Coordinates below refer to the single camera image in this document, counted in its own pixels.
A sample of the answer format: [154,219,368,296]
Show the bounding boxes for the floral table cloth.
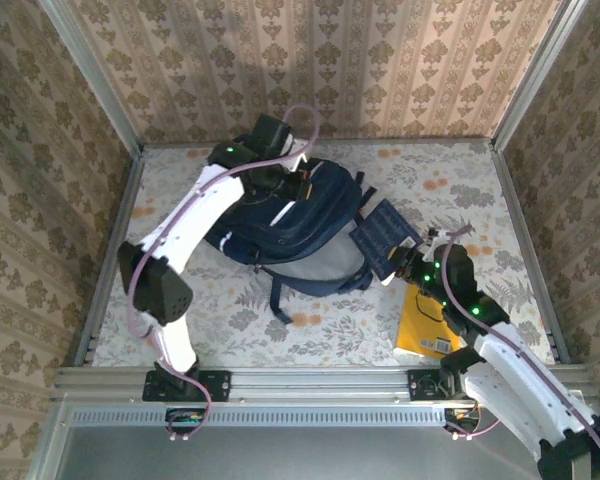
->
[92,142,556,369]

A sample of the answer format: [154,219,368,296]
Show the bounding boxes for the aluminium side rail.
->
[74,144,147,367]
[489,142,572,365]

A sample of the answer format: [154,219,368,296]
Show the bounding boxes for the yellow book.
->
[394,286,465,357]

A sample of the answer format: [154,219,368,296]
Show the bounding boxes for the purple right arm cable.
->
[439,224,600,451]

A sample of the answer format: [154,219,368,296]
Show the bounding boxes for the dark blue book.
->
[348,198,425,286]

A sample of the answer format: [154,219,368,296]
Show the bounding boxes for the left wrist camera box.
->
[279,144,310,174]

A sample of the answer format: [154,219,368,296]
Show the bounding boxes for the grey metal panel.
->
[27,389,600,480]

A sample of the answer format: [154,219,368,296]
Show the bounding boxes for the thin black cable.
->
[414,291,450,325]

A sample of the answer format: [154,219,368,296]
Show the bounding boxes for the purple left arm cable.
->
[125,103,322,442]

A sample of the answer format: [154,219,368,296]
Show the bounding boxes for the navy blue backpack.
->
[204,134,380,325]

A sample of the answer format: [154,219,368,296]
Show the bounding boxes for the aluminium frame post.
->
[492,0,589,151]
[37,0,145,157]

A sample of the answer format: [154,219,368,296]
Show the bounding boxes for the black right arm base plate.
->
[408,369,501,402]

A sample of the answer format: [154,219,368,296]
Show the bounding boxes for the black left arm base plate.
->
[142,369,232,402]

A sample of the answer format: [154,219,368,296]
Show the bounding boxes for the slotted cable duct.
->
[69,405,449,427]

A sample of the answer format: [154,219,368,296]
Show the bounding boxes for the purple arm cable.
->
[439,224,600,451]
[125,103,322,442]

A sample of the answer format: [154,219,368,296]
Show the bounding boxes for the aluminium rear rail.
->
[139,138,496,150]

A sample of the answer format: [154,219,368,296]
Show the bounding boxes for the aluminium frame rail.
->
[54,364,594,402]

